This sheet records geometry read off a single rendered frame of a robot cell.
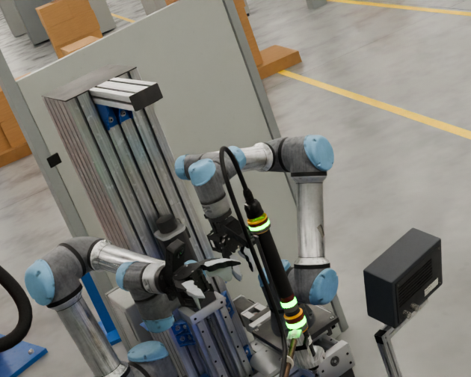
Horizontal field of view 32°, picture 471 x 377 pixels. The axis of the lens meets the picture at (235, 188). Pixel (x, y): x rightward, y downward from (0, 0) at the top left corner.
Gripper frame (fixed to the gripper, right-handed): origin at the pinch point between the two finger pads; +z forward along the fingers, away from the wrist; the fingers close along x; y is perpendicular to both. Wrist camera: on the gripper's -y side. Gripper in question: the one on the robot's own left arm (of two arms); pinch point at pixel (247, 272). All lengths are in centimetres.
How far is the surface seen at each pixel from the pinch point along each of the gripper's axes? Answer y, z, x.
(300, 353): -52, -7, 28
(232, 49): 128, -25, -121
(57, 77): 128, -51, -32
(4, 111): 826, 82, -277
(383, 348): -15, 42, -26
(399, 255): -16, 19, -44
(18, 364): 323, 139, -14
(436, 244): -22, 21, -55
